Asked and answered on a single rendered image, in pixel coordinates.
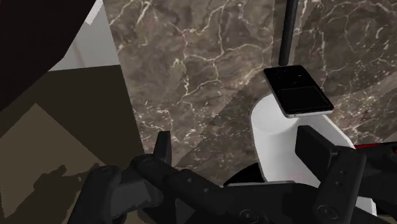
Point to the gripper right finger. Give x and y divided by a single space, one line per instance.
341 183

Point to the black smartphone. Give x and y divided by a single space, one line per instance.
296 91

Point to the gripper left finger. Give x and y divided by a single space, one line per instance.
145 189

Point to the white rounded object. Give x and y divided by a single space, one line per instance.
276 145

